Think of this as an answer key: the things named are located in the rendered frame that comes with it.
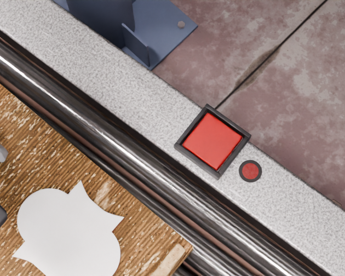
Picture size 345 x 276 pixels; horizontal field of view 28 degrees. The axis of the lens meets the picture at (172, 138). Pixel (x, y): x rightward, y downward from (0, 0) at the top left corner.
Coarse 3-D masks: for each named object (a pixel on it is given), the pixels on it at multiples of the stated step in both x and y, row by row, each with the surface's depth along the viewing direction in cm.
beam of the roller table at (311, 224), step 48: (0, 0) 102; (48, 0) 101; (48, 48) 99; (96, 48) 99; (96, 96) 97; (144, 96) 97; (144, 144) 99; (240, 192) 93; (288, 192) 93; (288, 240) 91; (336, 240) 91
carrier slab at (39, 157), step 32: (0, 96) 95; (0, 128) 94; (32, 128) 94; (32, 160) 92; (64, 160) 92; (0, 192) 91; (32, 192) 91; (96, 192) 91; (128, 192) 91; (128, 224) 90; (160, 224) 90; (0, 256) 89; (128, 256) 88; (160, 256) 88
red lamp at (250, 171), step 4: (248, 164) 94; (252, 164) 94; (244, 168) 94; (248, 168) 94; (252, 168) 94; (256, 168) 94; (244, 172) 94; (248, 172) 94; (252, 172) 94; (256, 172) 94; (248, 176) 93; (252, 176) 93; (256, 176) 93
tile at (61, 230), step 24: (48, 192) 90; (72, 192) 90; (24, 216) 89; (48, 216) 89; (72, 216) 89; (96, 216) 89; (120, 216) 89; (48, 240) 88; (72, 240) 88; (96, 240) 88; (48, 264) 87; (72, 264) 87; (96, 264) 87
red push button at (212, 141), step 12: (204, 120) 94; (216, 120) 94; (192, 132) 94; (204, 132) 94; (216, 132) 94; (228, 132) 94; (192, 144) 93; (204, 144) 93; (216, 144) 93; (228, 144) 93; (204, 156) 93; (216, 156) 93; (216, 168) 92
